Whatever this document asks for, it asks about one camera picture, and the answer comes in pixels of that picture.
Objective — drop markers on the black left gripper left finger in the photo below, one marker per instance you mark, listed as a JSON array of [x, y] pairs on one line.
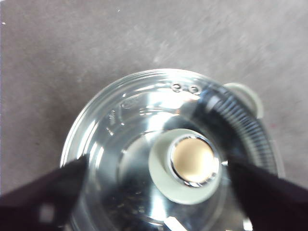
[[41, 192]]

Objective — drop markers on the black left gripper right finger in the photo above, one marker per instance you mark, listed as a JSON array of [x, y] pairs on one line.
[[272, 199]]

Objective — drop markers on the glass lid with green knob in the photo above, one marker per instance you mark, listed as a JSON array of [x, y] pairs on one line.
[[134, 125]]

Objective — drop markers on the sage green electric pot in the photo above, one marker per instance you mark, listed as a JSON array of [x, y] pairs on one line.
[[255, 99]]

